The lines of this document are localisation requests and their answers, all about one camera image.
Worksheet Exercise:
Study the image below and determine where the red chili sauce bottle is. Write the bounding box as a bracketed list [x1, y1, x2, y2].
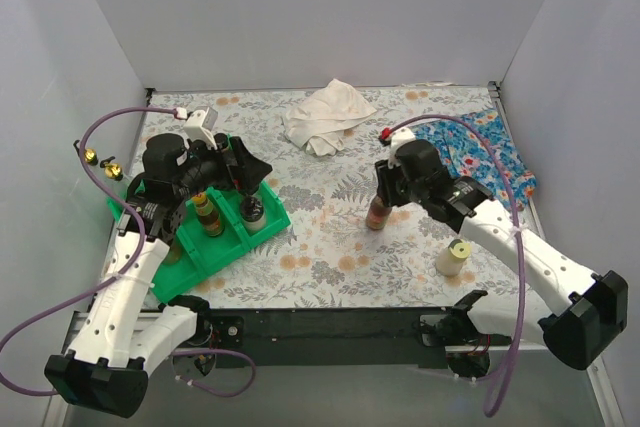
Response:
[365, 195, 392, 231]
[192, 192, 224, 237]

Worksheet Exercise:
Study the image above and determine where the black-cap white powder bottle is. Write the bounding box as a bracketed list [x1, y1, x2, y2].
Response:
[239, 196, 267, 235]

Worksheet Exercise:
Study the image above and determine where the yellow-lid white sauce bottle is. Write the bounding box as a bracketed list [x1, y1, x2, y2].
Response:
[435, 239, 472, 277]

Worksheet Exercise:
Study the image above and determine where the pink-lid spice jar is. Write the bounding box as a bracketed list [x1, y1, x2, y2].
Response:
[162, 242, 183, 266]

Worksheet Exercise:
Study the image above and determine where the clear gold-spout oil bottle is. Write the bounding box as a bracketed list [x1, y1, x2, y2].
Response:
[99, 157, 124, 182]

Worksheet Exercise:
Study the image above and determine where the dark round-cap bottle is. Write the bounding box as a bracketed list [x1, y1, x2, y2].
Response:
[214, 133, 229, 150]

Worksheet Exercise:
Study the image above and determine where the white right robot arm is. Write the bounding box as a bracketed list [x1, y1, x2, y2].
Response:
[375, 129, 629, 370]

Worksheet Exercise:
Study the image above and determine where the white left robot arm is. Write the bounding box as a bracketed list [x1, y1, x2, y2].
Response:
[45, 134, 272, 418]

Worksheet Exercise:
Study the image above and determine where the green plastic organizer tray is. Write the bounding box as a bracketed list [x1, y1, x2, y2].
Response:
[106, 134, 292, 304]

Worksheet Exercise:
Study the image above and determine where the blue floral cloth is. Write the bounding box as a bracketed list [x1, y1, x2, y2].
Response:
[412, 108, 537, 211]

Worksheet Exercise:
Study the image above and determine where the white crumpled cloth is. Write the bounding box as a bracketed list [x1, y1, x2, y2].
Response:
[282, 79, 376, 157]

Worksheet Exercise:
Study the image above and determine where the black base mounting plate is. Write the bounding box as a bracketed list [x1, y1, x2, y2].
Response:
[199, 306, 506, 371]

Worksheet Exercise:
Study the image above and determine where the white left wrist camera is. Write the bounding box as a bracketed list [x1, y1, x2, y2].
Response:
[174, 107, 218, 150]

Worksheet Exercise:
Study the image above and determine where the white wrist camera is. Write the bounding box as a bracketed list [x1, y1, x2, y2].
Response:
[379, 127, 416, 168]
[174, 107, 218, 150]

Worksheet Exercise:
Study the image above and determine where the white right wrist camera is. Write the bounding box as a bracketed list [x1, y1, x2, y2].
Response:
[379, 127, 416, 168]

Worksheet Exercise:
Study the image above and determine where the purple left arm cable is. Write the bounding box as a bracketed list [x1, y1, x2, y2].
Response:
[0, 106, 257, 398]

